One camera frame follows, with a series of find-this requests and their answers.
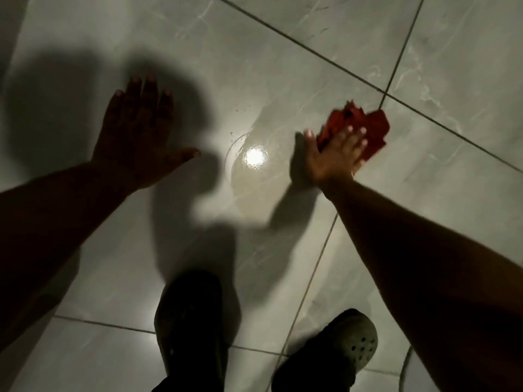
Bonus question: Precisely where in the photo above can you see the thin grey cord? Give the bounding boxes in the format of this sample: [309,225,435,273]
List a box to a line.
[398,346,414,392]

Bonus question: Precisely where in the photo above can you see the person's left forearm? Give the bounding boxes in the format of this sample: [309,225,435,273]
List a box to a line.
[0,158,137,352]

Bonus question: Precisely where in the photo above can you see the person's left hand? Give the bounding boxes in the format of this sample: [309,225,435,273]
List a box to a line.
[91,74,202,193]

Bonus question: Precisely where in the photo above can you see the dark clog shoe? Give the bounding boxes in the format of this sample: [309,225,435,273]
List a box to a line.
[271,308,379,392]
[154,270,230,392]

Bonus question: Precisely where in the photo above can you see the person's right hand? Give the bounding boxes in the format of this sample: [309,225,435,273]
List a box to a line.
[302,125,369,189]

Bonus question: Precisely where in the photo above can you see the person's right forearm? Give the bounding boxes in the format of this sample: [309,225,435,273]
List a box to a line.
[322,175,523,392]

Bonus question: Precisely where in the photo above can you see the red cleaning cloth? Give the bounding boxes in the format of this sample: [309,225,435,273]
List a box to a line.
[316,100,391,162]

